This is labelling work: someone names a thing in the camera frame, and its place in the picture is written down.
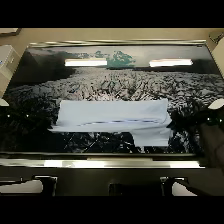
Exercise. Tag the white box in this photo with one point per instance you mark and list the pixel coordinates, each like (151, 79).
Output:
(7, 60)

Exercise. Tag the silver frame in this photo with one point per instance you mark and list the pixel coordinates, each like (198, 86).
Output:
(83, 163)

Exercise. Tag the light blue shirt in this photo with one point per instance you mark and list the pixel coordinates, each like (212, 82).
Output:
(113, 113)

